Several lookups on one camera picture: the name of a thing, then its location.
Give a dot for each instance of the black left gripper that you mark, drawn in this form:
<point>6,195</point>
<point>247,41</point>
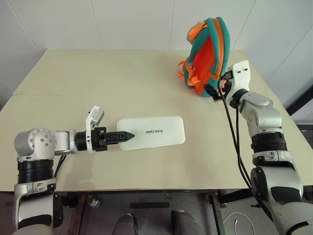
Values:
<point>99,139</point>

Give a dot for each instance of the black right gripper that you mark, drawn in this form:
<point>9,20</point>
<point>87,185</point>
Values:
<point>227,77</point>

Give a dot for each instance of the orange and teal backpack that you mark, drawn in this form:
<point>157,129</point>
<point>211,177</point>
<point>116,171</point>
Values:
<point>207,49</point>

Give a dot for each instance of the white box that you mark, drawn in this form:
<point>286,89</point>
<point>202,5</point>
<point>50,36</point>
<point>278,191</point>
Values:
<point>156,132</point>

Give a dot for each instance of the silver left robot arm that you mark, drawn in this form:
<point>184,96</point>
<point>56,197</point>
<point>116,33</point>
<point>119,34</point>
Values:
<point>41,144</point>

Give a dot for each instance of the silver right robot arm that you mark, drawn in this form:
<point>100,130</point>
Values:
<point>266,117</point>

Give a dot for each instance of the small crumpled clear wrapper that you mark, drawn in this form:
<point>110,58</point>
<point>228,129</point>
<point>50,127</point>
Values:
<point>95,202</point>

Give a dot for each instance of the rusty brown table leg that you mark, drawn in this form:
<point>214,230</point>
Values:
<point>78,215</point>

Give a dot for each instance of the dark rounded shape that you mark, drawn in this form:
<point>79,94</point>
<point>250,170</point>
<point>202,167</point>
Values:
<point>187,224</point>
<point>126,225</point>

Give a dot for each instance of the grey metal table leg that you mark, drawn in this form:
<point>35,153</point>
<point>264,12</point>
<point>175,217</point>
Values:
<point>218,215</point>

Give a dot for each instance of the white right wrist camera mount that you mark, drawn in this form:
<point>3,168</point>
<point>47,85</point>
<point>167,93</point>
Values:
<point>240,78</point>

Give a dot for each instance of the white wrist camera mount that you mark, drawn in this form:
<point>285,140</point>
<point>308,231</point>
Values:
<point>240,78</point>
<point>95,115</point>

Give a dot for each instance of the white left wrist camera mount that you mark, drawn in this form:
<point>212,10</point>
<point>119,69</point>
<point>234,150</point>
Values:
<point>95,115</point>

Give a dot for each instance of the black table frame bar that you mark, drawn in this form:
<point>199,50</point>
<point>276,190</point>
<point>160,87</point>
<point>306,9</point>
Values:
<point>137,192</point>

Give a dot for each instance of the black metal frame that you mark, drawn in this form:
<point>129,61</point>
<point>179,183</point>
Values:
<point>302,102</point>

